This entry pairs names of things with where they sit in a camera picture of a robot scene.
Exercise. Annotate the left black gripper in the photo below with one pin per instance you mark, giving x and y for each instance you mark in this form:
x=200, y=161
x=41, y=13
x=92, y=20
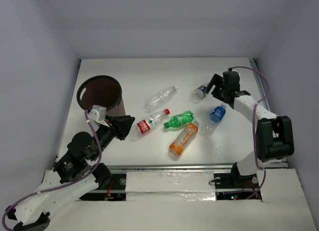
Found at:
x=115, y=128

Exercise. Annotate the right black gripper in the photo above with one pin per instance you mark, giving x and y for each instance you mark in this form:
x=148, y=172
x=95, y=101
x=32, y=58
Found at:
x=214, y=80

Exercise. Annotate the clear bottle red label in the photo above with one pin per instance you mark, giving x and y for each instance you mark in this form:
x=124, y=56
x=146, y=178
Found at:
x=145, y=126

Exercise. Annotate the small clear bottle dark label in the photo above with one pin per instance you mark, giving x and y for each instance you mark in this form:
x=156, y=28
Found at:
x=199, y=93

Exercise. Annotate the clear bottle blue label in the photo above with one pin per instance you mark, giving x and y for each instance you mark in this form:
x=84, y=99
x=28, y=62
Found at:
x=213, y=120

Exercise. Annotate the green crushed plastic bottle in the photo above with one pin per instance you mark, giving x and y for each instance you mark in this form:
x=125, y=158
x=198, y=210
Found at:
x=179, y=120

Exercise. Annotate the clear plastic bottle white cap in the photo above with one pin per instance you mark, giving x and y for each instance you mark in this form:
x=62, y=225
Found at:
x=160, y=98

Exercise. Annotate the orange label plastic bottle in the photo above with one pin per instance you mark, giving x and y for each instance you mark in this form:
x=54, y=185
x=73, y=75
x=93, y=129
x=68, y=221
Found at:
x=183, y=139

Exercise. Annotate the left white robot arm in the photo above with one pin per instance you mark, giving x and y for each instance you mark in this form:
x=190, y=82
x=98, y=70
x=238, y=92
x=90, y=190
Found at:
x=77, y=172

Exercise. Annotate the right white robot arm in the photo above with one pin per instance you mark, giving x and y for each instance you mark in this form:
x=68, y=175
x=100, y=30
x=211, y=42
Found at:
x=272, y=134

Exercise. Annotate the dark brown round bin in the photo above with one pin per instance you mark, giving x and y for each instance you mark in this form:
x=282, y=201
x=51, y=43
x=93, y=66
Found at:
x=104, y=91

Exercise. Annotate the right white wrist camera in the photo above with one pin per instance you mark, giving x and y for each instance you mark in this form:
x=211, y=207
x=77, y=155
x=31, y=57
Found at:
x=232, y=69

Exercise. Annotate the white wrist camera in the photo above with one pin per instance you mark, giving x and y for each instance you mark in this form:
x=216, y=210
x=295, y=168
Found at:
x=97, y=114
x=232, y=69

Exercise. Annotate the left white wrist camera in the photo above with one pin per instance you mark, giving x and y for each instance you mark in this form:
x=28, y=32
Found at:
x=97, y=114

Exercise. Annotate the aluminium rail right side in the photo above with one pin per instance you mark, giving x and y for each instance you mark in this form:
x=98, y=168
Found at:
x=260, y=83

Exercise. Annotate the aluminium rail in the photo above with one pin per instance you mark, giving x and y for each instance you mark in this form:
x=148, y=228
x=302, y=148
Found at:
x=260, y=83
x=171, y=178

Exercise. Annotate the aluminium rail front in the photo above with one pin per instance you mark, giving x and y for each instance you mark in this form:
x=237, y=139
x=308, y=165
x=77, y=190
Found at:
x=171, y=178

